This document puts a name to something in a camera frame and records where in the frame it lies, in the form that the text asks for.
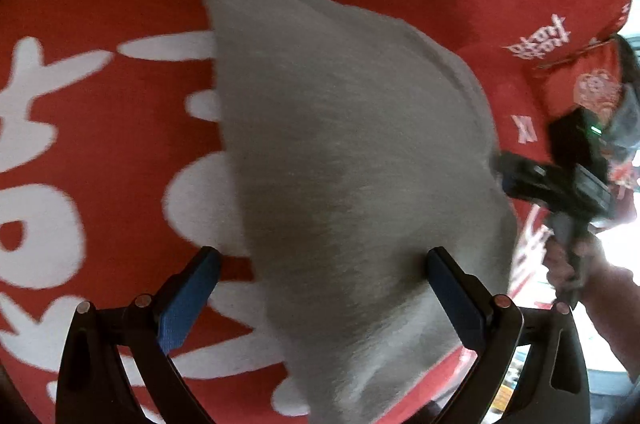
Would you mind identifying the person's right hand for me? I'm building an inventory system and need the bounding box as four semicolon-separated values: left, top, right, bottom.
542;231;608;305

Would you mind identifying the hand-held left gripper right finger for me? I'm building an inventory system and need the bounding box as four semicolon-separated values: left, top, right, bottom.
425;247;591;424

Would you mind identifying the grey small garment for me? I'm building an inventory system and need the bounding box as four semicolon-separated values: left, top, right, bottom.
202;0;521;424

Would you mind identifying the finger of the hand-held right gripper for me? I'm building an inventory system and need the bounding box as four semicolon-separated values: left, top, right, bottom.
492;150;556;202

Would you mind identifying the red printed blanket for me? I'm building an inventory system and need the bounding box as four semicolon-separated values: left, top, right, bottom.
0;0;636;424

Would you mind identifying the red printed cushion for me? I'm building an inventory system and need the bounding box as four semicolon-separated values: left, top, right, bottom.
522;36;638;139

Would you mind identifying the person's right forearm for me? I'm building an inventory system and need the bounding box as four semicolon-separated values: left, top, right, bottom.
570;254;640;382

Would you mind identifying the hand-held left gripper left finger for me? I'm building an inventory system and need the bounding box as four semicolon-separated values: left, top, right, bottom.
56;246;222;424

